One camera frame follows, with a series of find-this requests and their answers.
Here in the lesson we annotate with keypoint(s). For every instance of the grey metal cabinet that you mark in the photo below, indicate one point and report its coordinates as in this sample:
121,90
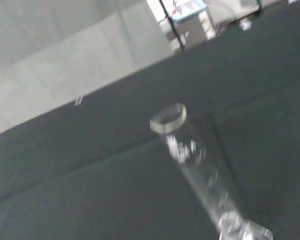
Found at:
193,30

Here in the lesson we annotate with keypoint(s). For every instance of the black bench cloth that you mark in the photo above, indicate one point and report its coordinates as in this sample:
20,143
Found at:
90,175

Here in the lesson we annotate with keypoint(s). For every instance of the blue and white device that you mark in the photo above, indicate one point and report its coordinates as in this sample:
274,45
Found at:
187,12

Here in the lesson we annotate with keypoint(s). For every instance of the small clear cloth clip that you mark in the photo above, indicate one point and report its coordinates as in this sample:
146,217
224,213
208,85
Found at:
79,100
245,24

